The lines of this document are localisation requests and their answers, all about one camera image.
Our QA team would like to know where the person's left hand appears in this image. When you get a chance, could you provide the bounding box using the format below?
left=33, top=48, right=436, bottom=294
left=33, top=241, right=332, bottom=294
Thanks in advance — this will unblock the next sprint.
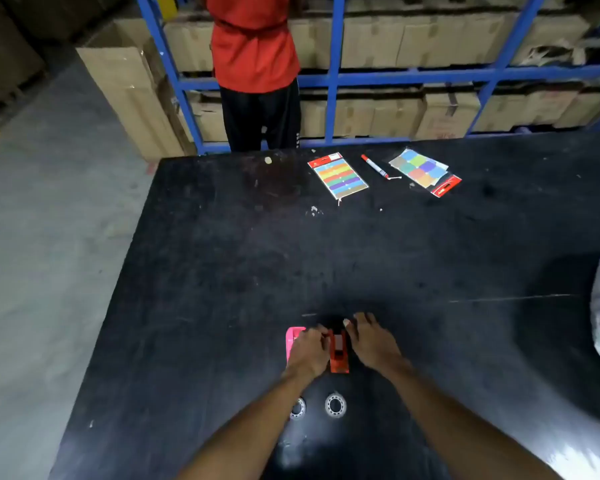
left=283, top=323, right=333, bottom=381

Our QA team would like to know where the person's right hand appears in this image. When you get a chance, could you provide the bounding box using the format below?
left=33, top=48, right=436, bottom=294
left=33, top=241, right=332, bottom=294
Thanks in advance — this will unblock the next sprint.
left=343, top=312, right=414, bottom=379

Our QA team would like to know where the pink tape dispenser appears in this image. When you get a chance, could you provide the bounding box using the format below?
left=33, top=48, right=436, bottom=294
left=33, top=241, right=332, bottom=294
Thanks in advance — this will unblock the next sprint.
left=285, top=327, right=307, bottom=363

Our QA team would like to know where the orange tape dispenser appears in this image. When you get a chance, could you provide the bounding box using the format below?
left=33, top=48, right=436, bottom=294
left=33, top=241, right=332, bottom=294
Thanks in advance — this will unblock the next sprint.
left=328, top=328, right=351, bottom=374

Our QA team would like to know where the person's right forearm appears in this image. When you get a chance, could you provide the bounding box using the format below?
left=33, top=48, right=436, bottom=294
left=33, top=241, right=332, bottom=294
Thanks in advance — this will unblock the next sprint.
left=379, top=359, right=565, bottom=480

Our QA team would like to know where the person's left forearm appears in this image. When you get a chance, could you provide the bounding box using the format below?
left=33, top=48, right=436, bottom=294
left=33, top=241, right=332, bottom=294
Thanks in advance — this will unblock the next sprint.
left=176, top=367, right=331, bottom=480

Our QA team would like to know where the striped colour sticky note pack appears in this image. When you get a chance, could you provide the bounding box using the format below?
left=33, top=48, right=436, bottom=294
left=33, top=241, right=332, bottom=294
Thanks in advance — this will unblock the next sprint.
left=307, top=152, right=370, bottom=201

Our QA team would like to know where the red marker pen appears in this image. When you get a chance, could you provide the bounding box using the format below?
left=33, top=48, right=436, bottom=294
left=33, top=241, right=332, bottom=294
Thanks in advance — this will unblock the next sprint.
left=361, top=154, right=403, bottom=181

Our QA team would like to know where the pastel squares sticky note pack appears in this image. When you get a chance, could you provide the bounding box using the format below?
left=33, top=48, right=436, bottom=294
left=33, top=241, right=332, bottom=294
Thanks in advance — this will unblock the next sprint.
left=388, top=148, right=463, bottom=199

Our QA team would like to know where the blue metal shelf rack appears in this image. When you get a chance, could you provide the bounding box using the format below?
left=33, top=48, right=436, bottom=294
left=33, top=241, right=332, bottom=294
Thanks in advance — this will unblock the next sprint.
left=135, top=0, right=600, bottom=155

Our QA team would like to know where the row of shelved cardboard boxes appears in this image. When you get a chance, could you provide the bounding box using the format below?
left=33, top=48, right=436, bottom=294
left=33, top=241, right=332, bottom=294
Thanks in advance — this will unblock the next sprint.
left=162, top=0, right=600, bottom=143

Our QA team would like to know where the tall open cardboard carton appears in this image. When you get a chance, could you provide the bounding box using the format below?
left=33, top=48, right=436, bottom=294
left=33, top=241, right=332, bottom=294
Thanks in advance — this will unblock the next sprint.
left=75, top=17, right=193, bottom=163

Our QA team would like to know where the stack of dark brown cartons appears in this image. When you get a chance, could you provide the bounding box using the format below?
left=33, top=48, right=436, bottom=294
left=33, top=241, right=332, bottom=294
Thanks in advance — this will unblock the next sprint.
left=0, top=0, right=131, bottom=115

